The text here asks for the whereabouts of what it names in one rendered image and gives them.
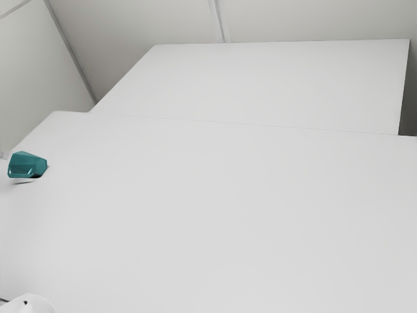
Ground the teal faceted mug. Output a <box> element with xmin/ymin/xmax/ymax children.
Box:
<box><xmin>7</xmin><ymin>151</ymin><xmax>50</xmax><ymax>179</ymax></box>

